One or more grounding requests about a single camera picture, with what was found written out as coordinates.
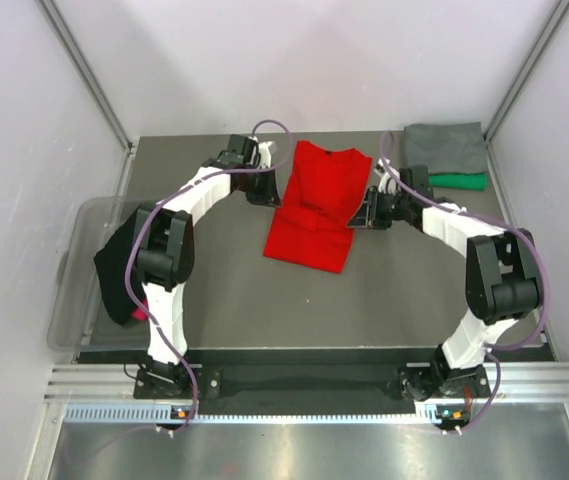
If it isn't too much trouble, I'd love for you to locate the left aluminium frame post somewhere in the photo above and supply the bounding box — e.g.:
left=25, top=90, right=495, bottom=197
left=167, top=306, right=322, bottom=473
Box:
left=35, top=0, right=133, bottom=152

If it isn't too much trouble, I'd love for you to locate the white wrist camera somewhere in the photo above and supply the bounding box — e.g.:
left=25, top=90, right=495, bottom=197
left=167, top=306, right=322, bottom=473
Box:
left=256, top=141, right=277, bottom=170
left=374, top=158, right=399, bottom=195

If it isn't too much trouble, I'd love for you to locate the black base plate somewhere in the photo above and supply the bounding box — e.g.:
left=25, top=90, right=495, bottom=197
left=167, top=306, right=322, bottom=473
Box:
left=134, top=364, right=490, bottom=407

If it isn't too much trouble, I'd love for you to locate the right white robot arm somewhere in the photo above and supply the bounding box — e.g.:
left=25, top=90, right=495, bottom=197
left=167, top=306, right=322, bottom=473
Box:
left=348, top=161, right=543, bottom=401

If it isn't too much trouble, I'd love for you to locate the red t shirt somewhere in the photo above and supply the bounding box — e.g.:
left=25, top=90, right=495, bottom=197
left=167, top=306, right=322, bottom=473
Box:
left=263, top=140, right=372, bottom=274

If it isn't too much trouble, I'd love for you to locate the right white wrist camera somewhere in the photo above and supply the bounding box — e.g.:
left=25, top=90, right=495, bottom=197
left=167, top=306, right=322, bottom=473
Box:
left=374, top=158, right=399, bottom=195

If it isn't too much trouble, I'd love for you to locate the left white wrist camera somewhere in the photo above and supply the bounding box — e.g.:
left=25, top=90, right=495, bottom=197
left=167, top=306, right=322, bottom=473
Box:
left=256, top=141, right=277, bottom=170

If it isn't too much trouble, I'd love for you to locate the clear plastic bin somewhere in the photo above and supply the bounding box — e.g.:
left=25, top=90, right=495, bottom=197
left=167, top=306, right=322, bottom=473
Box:
left=47, top=195, right=160, bottom=353

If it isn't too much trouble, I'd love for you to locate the folded grey t shirt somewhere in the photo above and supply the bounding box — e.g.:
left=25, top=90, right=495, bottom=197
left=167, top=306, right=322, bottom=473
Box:
left=402, top=122, right=488, bottom=175

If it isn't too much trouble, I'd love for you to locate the pink t shirt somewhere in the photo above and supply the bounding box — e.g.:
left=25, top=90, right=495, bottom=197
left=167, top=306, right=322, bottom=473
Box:
left=132, top=308, right=148, bottom=322

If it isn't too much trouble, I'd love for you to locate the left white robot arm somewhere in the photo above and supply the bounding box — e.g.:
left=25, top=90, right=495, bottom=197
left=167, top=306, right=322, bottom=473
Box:
left=125, top=135, right=281, bottom=398

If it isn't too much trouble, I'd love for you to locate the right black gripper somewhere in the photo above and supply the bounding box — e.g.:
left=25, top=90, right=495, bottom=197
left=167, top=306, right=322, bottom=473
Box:
left=347, top=186, right=411, bottom=230

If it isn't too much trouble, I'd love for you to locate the grey slotted cable duct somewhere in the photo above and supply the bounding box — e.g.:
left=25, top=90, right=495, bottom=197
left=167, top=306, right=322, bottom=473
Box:
left=63, top=402, right=470, bottom=425

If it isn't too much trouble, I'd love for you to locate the black t shirt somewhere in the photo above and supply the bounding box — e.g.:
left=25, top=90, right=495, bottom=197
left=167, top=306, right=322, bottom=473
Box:
left=93, top=213, right=141, bottom=328

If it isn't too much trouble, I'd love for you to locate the right aluminium frame post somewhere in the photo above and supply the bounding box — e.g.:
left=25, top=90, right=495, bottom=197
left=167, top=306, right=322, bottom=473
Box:
left=484, top=0, right=569, bottom=144

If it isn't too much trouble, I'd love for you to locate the aluminium frame post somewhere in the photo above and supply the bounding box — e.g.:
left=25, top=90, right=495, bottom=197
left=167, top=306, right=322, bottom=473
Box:
left=484, top=0, right=569, bottom=144
left=35, top=0, right=133, bottom=152

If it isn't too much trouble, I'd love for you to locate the folded green t shirt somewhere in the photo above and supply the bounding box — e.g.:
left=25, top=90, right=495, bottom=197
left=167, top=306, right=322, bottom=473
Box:
left=429, top=173, right=488, bottom=191

